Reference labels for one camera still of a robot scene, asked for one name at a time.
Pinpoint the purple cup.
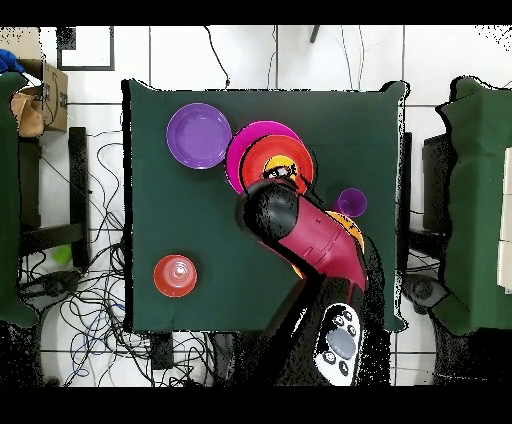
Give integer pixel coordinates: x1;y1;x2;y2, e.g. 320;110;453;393
334;187;368;218

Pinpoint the black square floor frame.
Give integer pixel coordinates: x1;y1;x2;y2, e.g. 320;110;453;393
55;25;116;72

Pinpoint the black metal stand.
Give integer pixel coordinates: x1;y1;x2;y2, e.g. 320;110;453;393
19;126;90;269

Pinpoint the dark green tablecloth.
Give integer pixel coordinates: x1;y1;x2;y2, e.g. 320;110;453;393
121;78;411;333

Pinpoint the large orange bowl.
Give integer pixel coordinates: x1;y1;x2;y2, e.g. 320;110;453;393
290;210;366;280

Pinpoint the black floor base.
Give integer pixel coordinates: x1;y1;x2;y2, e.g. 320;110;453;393
401;273;447;315
17;269;81;305

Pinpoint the large pink bowl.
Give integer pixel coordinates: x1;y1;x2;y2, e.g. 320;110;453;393
225;120;303;195

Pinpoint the cardboard box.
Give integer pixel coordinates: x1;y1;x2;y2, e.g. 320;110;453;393
9;59;69;139

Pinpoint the blue cloth object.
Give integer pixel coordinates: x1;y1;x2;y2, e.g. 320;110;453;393
0;48;25;75

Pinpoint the small red bowl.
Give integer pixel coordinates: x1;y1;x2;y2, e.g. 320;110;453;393
152;254;198;299

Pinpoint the tangle of floor cables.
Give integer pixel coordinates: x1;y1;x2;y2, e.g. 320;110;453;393
19;131;209;387

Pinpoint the large red shallow bowl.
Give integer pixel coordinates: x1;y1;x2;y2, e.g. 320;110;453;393
238;134;315;197

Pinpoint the green cloth side table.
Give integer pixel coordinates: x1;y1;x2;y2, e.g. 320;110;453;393
0;70;41;329
435;75;512;337

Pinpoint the small green floor cup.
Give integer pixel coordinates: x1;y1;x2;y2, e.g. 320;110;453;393
52;244;74;266

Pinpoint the large purple shallow bowl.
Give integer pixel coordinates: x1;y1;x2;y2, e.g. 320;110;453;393
166;102;233;171

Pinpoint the yellow cup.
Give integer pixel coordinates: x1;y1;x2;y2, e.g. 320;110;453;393
262;154;300;184

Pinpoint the thin black floor cable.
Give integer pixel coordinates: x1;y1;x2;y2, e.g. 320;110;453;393
203;25;231;90

